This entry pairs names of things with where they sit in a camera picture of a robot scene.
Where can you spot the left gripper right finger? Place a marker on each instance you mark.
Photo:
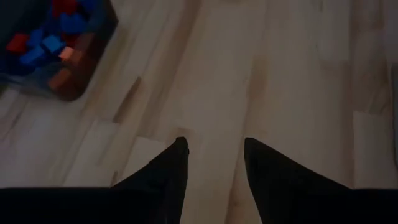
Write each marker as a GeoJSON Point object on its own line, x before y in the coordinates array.
{"type": "Point", "coordinates": [311, 205]}

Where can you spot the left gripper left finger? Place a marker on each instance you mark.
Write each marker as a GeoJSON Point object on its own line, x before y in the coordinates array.
{"type": "Point", "coordinates": [93, 207]}

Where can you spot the small orange toy brick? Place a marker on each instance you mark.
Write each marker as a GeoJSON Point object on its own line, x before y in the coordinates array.
{"type": "Point", "coordinates": [59, 81]}
{"type": "Point", "coordinates": [66, 53]}

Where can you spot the small blue toy brick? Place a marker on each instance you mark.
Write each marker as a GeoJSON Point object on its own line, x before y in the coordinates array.
{"type": "Point", "coordinates": [53, 43]}
{"type": "Point", "coordinates": [32, 56]}
{"type": "Point", "coordinates": [36, 36]}
{"type": "Point", "coordinates": [73, 23]}

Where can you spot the pale blue translucent bin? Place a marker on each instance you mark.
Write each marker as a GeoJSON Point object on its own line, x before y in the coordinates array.
{"type": "Point", "coordinates": [395, 115]}

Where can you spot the dark grey translucent bin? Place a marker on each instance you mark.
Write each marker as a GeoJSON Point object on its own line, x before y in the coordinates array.
{"type": "Point", "coordinates": [77, 74]}

